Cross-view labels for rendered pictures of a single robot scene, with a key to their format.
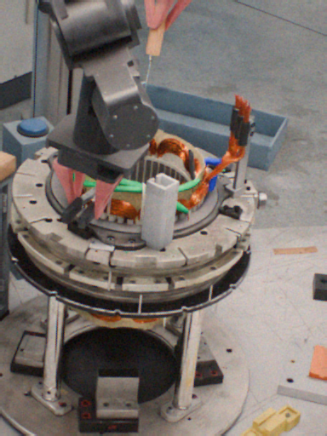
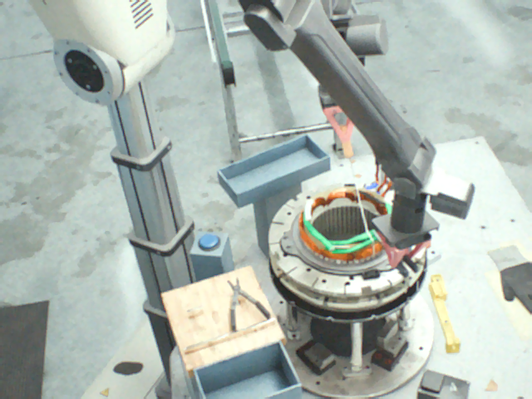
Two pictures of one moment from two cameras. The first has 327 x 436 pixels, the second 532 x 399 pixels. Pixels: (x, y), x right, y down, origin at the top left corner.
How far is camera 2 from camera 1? 1.05 m
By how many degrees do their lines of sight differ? 32
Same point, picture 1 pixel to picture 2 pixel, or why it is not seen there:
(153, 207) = not seen: hidden behind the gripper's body
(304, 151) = (89, 135)
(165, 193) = not seen: hidden behind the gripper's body
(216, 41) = not seen: outside the picture
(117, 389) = (391, 336)
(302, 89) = (41, 100)
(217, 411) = (416, 305)
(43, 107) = (162, 225)
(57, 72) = (163, 199)
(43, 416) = (366, 381)
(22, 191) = (309, 280)
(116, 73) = (450, 183)
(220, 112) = (268, 155)
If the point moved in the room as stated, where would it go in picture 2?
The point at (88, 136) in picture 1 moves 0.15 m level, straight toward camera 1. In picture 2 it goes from (416, 224) to (496, 263)
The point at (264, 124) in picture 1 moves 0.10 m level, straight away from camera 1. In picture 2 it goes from (296, 145) to (270, 129)
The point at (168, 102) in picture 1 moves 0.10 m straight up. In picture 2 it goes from (237, 170) to (232, 137)
